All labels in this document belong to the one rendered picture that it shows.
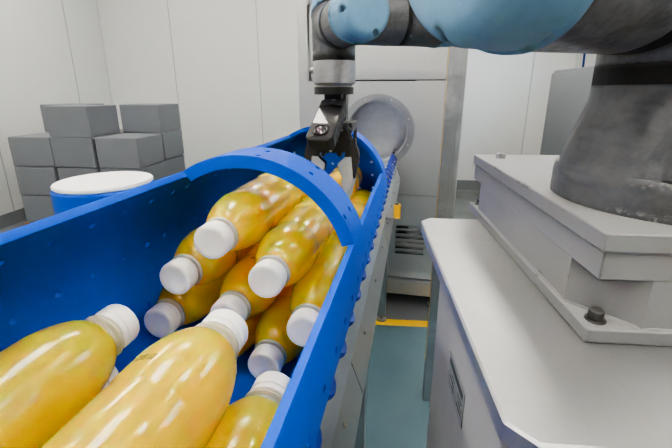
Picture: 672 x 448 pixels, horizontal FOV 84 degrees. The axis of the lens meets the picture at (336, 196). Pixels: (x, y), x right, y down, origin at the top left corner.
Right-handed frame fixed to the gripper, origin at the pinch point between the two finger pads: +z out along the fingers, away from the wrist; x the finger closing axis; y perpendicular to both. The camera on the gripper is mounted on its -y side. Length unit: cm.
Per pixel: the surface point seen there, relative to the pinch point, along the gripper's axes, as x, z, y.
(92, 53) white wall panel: 393, -68, 370
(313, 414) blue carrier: -8.8, 1.2, -46.9
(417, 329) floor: -23, 111, 124
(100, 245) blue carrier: 17.6, -3.5, -34.9
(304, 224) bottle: -1.4, -3.0, -23.0
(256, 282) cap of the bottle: 1.1, 0.3, -32.7
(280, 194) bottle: 2.8, -5.8, -19.9
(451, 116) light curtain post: -27, -11, 72
